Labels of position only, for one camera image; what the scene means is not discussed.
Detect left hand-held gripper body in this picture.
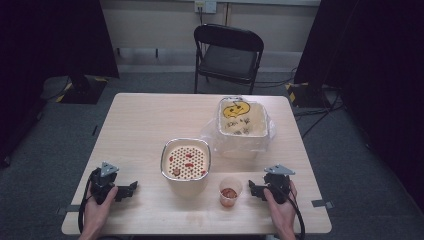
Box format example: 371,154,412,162
89,161,120,205

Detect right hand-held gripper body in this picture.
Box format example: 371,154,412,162
263,164,297,205

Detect person's left hand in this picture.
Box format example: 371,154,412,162
81,186,119,235

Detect person's right hand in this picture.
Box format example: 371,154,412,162
263,181,299,235

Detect clear plastic cup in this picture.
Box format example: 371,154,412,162
218,177,243,208

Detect red food scraps in cup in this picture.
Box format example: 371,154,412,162
221,187,238,199

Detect grey tape strip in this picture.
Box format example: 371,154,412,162
55,204,83,216
311,198,335,211

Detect beige trash bin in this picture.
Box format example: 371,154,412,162
217,95,270,160

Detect perforated beige strainer insert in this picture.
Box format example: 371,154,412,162
165,145,210,181

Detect clear plastic container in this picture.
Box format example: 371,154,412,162
199,95,277,158

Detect black stand base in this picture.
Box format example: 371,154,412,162
285,81,332,109
55,73,109,105

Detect black folding chair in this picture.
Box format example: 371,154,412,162
193,23,265,96

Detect dark curtain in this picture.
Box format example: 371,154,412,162
0,0,120,168
294,0,424,214

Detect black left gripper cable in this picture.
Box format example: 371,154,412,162
77,168,101,234

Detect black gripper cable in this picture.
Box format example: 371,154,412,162
77,168,101,234
287,191,307,240

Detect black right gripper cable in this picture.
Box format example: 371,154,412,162
287,191,307,240

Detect black floor cables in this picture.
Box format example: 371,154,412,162
292,89,345,140

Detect white wall socket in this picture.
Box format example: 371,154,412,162
194,0,218,15

